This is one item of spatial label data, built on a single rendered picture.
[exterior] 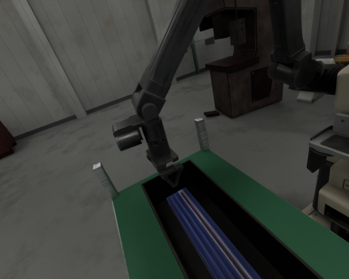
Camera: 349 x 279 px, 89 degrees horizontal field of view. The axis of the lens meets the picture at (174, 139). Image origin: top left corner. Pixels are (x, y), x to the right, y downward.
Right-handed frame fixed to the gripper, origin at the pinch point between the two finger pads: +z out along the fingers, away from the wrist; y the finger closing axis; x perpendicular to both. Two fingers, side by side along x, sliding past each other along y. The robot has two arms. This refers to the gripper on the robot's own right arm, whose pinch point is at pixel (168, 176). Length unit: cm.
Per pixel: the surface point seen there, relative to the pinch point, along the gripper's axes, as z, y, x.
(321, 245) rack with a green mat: 8.4, 33.0, 19.5
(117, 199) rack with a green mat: 9.5, -13.2, -17.8
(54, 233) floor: 107, -130, -103
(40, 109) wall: 52, -599, -168
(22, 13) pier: -170, -572, -84
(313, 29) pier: 23, -291, 566
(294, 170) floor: 102, -42, 134
